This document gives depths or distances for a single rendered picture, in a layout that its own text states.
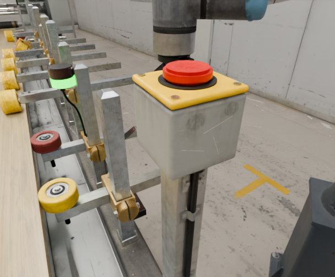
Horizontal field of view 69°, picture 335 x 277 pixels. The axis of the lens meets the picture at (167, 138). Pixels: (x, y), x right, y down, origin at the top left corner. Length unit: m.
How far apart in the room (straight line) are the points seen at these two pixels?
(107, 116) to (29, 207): 0.26
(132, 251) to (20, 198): 0.30
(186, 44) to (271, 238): 1.38
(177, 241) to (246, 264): 1.27
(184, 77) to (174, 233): 0.18
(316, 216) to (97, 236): 0.75
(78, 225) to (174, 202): 0.67
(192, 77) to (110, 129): 0.31
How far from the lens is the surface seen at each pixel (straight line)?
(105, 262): 0.79
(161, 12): 0.52
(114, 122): 0.47
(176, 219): 0.27
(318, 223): 1.02
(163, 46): 0.52
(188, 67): 0.20
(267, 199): 1.92
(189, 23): 0.52
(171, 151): 0.18
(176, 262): 0.33
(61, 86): 0.68
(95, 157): 0.77
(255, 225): 1.73
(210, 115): 0.18
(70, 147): 0.82
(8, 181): 0.68
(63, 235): 0.89
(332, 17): 3.12
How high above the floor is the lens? 1.29
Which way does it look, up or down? 32 degrees down
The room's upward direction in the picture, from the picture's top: straight up
